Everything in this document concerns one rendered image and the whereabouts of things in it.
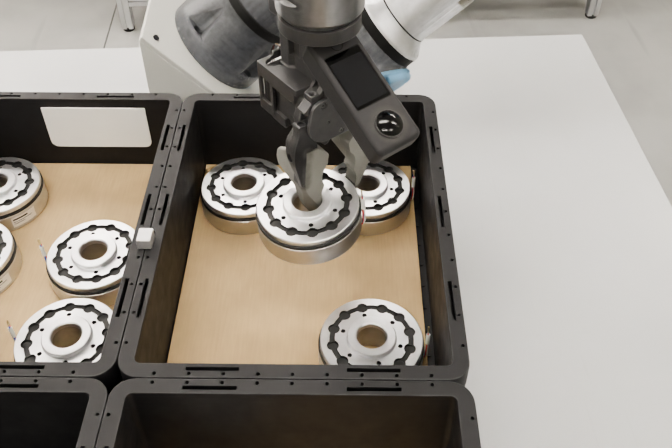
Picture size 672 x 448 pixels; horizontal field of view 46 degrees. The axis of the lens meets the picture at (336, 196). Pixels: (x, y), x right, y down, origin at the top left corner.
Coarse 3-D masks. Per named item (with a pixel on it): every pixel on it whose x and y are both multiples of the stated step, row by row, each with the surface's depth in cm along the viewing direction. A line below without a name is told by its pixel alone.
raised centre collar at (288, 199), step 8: (288, 192) 77; (296, 192) 77; (328, 192) 77; (288, 200) 76; (328, 200) 76; (288, 208) 76; (320, 208) 75; (328, 208) 75; (288, 216) 76; (296, 216) 75; (304, 216) 75; (312, 216) 75; (320, 216) 75
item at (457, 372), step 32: (192, 96) 94; (224, 96) 94; (256, 96) 94; (416, 96) 94; (160, 192) 82; (160, 224) 80; (448, 224) 78; (160, 256) 76; (448, 256) 75; (448, 288) 72; (128, 320) 70; (448, 320) 70; (128, 352) 67
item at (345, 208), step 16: (336, 176) 79; (272, 192) 78; (336, 192) 77; (352, 192) 77; (256, 208) 77; (272, 208) 77; (336, 208) 76; (352, 208) 76; (272, 224) 76; (288, 224) 75; (304, 224) 75; (320, 224) 75; (336, 224) 75; (352, 224) 75; (288, 240) 74; (304, 240) 73; (320, 240) 73
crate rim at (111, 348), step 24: (0, 96) 94; (24, 96) 94; (48, 96) 94; (72, 96) 94; (96, 96) 94; (120, 96) 94; (144, 96) 94; (168, 96) 94; (168, 120) 90; (168, 144) 87; (120, 288) 72; (120, 336) 68
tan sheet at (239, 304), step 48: (192, 240) 90; (240, 240) 90; (384, 240) 90; (192, 288) 85; (240, 288) 85; (288, 288) 85; (336, 288) 85; (384, 288) 85; (192, 336) 81; (240, 336) 81; (288, 336) 81
